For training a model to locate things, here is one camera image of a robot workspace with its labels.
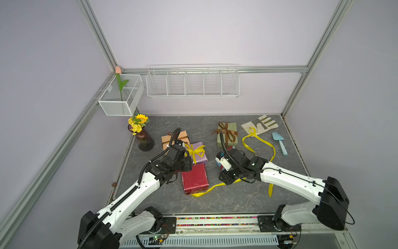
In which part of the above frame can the purple gift box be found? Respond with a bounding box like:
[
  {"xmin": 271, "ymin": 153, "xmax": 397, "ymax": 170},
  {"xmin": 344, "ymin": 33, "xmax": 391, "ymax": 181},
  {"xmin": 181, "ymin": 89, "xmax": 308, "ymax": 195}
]
[{"xmin": 184, "ymin": 142, "xmax": 208, "ymax": 165}]

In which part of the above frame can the yellow sunflower bouquet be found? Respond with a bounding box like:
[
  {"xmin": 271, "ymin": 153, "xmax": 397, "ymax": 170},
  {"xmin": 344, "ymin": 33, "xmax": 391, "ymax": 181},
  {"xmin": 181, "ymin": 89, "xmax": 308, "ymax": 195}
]
[{"xmin": 127, "ymin": 114, "xmax": 150, "ymax": 135}]

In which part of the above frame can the light blue garden trowel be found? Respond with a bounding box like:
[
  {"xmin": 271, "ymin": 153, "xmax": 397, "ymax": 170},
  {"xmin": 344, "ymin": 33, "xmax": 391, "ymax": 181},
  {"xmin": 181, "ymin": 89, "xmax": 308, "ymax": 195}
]
[{"xmin": 272, "ymin": 132, "xmax": 288, "ymax": 156}]

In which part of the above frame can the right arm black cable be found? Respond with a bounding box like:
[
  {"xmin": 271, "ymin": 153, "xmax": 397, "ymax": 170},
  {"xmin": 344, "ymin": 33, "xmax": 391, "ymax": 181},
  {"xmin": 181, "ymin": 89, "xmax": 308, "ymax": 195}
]
[{"xmin": 219, "ymin": 132, "xmax": 356, "ymax": 226}]

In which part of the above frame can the red gift box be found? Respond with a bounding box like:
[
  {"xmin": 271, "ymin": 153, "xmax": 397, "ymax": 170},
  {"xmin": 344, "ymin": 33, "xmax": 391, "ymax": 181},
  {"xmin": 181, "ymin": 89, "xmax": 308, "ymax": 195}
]
[{"xmin": 181, "ymin": 163, "xmax": 209, "ymax": 195}]

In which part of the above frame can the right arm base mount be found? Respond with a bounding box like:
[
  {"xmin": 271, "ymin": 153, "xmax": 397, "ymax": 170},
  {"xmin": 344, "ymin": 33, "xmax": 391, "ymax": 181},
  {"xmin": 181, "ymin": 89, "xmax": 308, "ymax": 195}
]
[{"xmin": 257, "ymin": 204, "xmax": 301, "ymax": 232}]

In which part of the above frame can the artificial pink tulip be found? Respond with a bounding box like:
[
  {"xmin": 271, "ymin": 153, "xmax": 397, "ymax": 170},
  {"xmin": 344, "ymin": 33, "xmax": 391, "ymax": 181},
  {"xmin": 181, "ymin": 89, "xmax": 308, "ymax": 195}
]
[{"xmin": 115, "ymin": 66, "xmax": 129, "ymax": 101}]

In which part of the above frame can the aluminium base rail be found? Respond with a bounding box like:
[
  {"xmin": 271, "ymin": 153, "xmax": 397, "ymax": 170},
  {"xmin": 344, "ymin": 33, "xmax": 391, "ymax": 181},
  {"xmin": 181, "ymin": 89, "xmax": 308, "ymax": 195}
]
[{"xmin": 120, "ymin": 213, "xmax": 357, "ymax": 249}]

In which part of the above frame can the green gift box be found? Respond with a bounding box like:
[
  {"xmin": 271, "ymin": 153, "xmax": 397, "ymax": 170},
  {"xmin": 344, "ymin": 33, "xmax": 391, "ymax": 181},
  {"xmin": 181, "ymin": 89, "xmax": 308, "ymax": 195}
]
[{"xmin": 216, "ymin": 122, "xmax": 239, "ymax": 148}]

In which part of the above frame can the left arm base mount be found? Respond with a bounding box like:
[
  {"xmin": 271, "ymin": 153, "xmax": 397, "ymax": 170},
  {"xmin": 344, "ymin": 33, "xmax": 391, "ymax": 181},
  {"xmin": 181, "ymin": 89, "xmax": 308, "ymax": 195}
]
[{"xmin": 143, "ymin": 216, "xmax": 177, "ymax": 235}]

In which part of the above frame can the white gardening glove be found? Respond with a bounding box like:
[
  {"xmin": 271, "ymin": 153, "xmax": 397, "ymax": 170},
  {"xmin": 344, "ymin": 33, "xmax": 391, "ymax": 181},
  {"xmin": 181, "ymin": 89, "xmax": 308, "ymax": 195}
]
[{"xmin": 241, "ymin": 115, "xmax": 279, "ymax": 135}]

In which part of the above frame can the long white wire basket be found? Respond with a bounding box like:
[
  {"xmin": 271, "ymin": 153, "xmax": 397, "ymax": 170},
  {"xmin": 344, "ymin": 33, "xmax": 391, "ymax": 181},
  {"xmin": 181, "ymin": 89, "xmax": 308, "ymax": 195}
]
[{"xmin": 146, "ymin": 64, "xmax": 240, "ymax": 98}]

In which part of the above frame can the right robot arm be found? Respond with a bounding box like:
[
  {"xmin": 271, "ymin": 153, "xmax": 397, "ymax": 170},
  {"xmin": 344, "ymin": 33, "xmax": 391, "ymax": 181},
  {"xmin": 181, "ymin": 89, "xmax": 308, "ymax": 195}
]
[{"xmin": 216, "ymin": 149, "xmax": 349, "ymax": 231}]

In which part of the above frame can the dark glass vase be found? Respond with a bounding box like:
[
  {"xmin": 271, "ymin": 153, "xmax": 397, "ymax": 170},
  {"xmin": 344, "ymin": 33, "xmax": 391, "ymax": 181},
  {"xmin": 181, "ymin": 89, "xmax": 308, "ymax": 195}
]
[{"xmin": 128, "ymin": 125, "xmax": 154, "ymax": 151}]

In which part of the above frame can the small white mesh basket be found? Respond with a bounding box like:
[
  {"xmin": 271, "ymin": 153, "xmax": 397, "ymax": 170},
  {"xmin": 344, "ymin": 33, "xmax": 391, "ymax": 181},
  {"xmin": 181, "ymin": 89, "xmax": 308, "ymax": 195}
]
[{"xmin": 98, "ymin": 74, "xmax": 145, "ymax": 117}]

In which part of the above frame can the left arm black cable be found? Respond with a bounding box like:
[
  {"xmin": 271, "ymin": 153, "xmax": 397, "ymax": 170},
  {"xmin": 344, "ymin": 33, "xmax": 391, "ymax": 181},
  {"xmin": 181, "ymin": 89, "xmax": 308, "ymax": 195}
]
[{"xmin": 77, "ymin": 127, "xmax": 182, "ymax": 249}]

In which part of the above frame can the orange gift box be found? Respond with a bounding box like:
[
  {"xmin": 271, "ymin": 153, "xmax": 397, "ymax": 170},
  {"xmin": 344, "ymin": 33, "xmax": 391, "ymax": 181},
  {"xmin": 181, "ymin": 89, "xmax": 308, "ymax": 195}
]
[{"xmin": 161, "ymin": 130, "xmax": 191, "ymax": 152}]

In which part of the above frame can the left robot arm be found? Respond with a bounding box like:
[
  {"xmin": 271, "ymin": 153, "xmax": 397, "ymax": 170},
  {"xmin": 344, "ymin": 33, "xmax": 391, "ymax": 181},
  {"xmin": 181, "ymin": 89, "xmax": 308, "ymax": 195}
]
[{"xmin": 78, "ymin": 144, "xmax": 193, "ymax": 249}]

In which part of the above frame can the yellow ribbon of red box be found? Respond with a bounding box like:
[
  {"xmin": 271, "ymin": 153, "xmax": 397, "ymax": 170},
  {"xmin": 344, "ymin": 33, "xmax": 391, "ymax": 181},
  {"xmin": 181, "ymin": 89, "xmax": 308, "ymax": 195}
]
[{"xmin": 190, "ymin": 126, "xmax": 277, "ymax": 198}]

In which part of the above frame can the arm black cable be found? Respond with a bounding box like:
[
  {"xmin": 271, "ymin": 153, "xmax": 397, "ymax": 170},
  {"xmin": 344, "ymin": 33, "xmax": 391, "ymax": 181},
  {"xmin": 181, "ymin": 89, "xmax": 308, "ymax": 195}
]
[
  {"xmin": 77, "ymin": 127, "xmax": 182, "ymax": 249},
  {"xmin": 219, "ymin": 132, "xmax": 356, "ymax": 226}
]

